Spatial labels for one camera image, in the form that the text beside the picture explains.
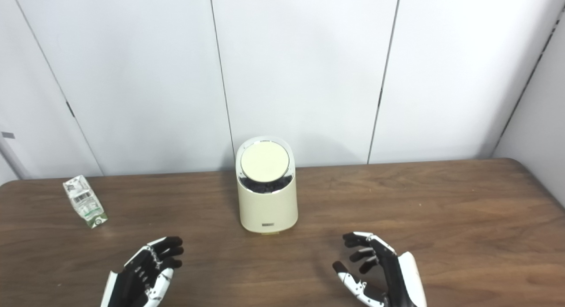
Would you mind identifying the cream round bin lid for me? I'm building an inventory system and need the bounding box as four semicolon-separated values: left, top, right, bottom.
241;141;290;183

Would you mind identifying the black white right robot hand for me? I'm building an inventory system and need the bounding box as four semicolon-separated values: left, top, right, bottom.
332;232;427;307

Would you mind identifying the cream-colored round bin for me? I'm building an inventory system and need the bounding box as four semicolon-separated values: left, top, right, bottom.
235;136;298;234

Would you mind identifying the gray wall corner post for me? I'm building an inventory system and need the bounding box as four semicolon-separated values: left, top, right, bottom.
0;122;34;180

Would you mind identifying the white green milk carton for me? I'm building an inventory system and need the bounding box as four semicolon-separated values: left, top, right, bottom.
63;175;108;229

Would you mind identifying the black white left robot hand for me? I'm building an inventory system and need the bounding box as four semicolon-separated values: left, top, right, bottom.
101;236;184;307

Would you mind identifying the black bin liner bag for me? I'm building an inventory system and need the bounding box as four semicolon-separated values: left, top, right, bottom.
238;175;294;195

